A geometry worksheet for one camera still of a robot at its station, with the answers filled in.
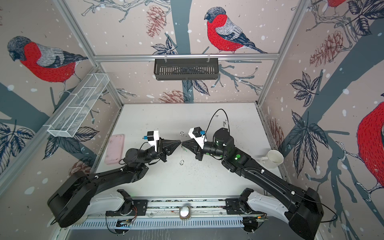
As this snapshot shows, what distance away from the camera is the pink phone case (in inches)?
35.6

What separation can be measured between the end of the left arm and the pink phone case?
443 mm

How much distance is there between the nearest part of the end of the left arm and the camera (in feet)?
2.02
